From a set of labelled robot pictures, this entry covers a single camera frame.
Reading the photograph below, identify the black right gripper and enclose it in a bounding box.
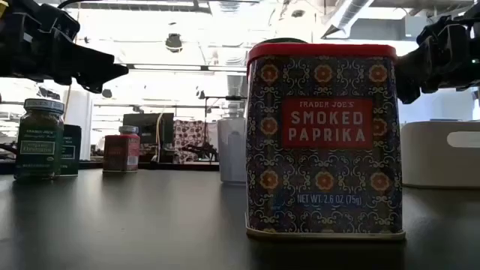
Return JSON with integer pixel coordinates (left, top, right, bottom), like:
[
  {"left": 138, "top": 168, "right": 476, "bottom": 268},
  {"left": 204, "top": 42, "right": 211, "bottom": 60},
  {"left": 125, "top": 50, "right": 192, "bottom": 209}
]
[{"left": 396, "top": 3, "right": 480, "bottom": 105}]

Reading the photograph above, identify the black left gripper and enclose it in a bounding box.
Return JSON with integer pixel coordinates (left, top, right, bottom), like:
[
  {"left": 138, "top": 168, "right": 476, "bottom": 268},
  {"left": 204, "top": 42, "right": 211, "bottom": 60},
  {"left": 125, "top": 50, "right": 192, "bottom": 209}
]
[{"left": 0, "top": 0, "right": 130, "bottom": 94}]

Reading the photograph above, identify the black rectangular spice tin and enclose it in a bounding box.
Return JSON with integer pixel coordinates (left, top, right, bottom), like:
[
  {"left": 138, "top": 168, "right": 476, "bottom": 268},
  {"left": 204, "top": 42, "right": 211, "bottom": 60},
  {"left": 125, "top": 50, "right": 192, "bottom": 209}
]
[{"left": 59, "top": 124, "right": 83, "bottom": 177}]

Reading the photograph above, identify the smoked paprika tin red lid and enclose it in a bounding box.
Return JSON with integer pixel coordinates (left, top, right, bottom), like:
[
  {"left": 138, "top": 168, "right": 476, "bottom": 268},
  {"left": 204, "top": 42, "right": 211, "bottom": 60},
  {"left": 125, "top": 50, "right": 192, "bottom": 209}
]
[
  {"left": 245, "top": 42, "right": 406, "bottom": 241},
  {"left": 102, "top": 133, "right": 141, "bottom": 174}
]

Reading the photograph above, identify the white pillar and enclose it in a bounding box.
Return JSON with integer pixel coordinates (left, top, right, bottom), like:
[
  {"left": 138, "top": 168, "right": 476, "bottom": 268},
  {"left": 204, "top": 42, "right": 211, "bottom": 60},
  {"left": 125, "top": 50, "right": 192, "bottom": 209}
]
[{"left": 62, "top": 88, "right": 93, "bottom": 162}]

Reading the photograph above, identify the ceiling light bar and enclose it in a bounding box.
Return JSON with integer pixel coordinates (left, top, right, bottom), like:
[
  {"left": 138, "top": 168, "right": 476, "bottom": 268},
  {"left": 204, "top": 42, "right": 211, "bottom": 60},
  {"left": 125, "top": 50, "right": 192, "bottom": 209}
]
[{"left": 127, "top": 63, "right": 248, "bottom": 73}]

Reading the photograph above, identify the black monitor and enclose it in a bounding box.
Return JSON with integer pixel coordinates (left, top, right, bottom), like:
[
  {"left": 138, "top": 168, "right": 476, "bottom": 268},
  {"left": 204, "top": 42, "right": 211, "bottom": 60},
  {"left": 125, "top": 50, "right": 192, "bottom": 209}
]
[{"left": 122, "top": 112, "right": 176, "bottom": 146}]

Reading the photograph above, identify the red patterned cloth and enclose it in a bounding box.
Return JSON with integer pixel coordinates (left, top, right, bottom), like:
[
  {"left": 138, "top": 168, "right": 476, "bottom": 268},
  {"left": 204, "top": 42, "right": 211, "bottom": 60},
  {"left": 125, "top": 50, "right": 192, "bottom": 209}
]
[{"left": 172, "top": 119, "right": 219, "bottom": 164}]

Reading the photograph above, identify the long yellow cable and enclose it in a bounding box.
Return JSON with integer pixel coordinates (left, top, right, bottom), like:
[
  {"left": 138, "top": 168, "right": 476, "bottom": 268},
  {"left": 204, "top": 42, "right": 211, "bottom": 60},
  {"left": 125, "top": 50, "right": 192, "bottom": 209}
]
[{"left": 63, "top": 84, "right": 74, "bottom": 121}]

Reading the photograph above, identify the white handled plastic bin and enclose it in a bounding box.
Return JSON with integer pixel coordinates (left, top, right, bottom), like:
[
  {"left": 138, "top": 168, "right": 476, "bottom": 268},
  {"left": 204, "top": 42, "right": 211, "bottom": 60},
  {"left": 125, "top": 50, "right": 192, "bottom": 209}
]
[{"left": 399, "top": 119, "right": 480, "bottom": 188}]

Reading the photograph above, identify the table frame with wooden border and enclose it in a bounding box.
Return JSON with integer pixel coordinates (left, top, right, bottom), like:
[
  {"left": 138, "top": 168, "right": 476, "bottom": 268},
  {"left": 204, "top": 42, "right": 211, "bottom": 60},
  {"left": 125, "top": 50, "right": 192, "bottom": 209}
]
[{"left": 0, "top": 160, "right": 221, "bottom": 176}]

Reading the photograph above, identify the black stand frame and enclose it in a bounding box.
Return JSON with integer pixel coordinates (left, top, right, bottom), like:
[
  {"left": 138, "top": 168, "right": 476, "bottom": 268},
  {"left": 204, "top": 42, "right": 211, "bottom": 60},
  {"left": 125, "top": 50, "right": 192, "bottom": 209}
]
[{"left": 204, "top": 95, "right": 248, "bottom": 163}]

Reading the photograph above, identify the translucent grey handled bin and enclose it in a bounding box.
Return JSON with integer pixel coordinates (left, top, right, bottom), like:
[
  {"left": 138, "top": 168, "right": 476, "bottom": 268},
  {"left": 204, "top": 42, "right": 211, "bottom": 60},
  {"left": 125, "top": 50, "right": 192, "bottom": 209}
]
[{"left": 217, "top": 116, "right": 248, "bottom": 185}]

